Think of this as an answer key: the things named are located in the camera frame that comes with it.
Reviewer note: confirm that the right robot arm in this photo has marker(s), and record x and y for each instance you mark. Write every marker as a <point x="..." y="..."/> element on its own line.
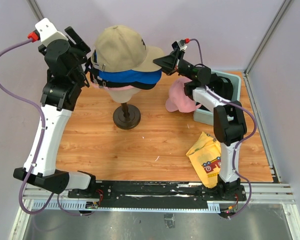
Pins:
<point x="229" y="125"/>

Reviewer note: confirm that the white cable duct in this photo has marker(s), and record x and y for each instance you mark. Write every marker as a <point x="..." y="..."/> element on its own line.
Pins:
<point x="135" y="205"/>

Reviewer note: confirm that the black cap in bin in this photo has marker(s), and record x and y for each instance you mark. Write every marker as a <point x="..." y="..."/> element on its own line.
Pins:
<point x="222" y="86"/>

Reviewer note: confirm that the blue cap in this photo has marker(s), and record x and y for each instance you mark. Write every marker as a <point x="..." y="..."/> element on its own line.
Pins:
<point x="128" y="76"/>

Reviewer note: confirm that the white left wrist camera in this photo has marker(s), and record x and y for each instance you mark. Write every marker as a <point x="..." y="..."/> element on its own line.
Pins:
<point x="46" y="32"/>

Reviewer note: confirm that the yellow printed cloth hat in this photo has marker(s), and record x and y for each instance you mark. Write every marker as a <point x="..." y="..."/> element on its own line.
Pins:
<point x="205" y="157"/>

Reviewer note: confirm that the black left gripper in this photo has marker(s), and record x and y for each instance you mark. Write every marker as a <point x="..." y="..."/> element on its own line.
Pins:
<point x="80" y="46"/>

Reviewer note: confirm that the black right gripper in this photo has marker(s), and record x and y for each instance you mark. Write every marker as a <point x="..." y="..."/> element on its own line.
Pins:
<point x="170" y="64"/>

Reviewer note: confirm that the cream mannequin head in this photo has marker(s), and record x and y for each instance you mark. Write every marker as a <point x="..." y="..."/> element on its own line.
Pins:
<point x="123" y="96"/>

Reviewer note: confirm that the light teal plastic bin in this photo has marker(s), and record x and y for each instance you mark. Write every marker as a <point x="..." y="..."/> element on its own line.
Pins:
<point x="211" y="98"/>

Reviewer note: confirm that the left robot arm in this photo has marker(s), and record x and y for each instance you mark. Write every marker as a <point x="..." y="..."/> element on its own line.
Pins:
<point x="64" y="54"/>

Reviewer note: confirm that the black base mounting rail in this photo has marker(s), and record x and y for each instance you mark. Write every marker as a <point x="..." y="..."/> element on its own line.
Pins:
<point x="165" y="191"/>

